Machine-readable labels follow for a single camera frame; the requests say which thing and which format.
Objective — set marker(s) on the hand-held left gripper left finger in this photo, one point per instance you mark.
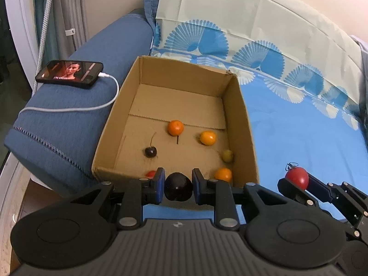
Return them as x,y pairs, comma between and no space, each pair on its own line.
160,186

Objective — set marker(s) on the grey curtain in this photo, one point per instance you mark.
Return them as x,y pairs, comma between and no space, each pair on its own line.
74,5

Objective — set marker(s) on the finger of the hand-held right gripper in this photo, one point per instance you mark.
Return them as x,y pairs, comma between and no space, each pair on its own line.
296,194
319,185

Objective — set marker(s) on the dark cherry with stem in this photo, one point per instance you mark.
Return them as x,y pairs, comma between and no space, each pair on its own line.
150,152

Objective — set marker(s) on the white curtain clip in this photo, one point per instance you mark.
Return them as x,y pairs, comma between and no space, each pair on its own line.
70,32

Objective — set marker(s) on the blue fan-printed sheet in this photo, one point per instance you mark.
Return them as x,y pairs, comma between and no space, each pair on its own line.
258,20

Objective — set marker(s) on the brown cardboard box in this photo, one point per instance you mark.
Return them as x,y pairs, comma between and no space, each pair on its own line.
178,103

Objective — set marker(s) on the black smartphone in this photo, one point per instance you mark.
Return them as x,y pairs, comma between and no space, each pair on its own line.
69,73

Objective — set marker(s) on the red cherry tomato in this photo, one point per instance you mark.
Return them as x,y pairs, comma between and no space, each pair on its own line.
151,174
297,177

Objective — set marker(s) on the orange fruit with stem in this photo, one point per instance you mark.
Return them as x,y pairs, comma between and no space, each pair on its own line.
175,128

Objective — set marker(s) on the light grey cloth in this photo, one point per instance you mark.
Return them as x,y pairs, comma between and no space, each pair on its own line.
362,63

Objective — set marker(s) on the white door frame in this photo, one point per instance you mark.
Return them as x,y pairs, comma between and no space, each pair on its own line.
17,34

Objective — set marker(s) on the blue sofa armrest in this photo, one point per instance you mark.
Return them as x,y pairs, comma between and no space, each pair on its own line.
86,49

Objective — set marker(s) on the dark blueberry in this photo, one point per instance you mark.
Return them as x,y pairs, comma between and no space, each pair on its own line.
178,188

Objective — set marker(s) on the small orange fruit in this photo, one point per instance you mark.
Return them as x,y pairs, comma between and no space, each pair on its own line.
223,175
208,138

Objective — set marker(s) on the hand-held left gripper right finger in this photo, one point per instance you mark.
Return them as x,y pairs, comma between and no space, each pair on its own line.
196,187

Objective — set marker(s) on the olive green small fruit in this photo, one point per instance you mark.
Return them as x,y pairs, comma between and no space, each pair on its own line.
227,155

